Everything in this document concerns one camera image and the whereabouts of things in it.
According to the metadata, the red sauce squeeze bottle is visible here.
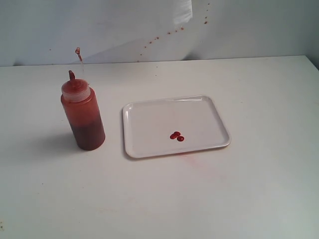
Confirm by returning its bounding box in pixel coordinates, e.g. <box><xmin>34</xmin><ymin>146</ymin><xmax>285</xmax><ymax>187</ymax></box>
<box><xmin>60</xmin><ymin>70</ymin><xmax>106</xmax><ymax>151</ymax></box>

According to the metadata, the red sauce blob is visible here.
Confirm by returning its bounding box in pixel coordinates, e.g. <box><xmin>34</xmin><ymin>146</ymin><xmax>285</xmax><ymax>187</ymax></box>
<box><xmin>169</xmin><ymin>131</ymin><xmax>184</xmax><ymax>142</ymax></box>

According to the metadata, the white rectangular plastic tray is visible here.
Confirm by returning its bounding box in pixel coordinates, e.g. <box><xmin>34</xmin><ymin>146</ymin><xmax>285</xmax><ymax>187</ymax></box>
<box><xmin>122</xmin><ymin>95</ymin><xmax>231</xmax><ymax>159</ymax></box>

